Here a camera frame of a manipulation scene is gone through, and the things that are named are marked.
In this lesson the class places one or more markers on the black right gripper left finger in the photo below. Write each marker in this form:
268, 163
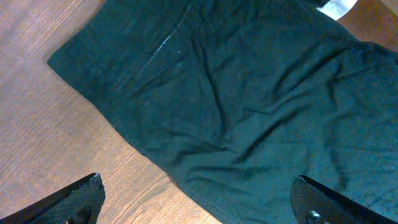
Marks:
77, 203

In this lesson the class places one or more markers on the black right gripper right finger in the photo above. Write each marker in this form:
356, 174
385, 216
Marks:
315, 203

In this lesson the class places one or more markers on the black garment on table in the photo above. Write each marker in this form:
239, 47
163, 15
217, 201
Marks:
235, 98

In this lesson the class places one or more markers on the red and white cloth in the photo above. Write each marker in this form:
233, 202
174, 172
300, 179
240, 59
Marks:
336, 9

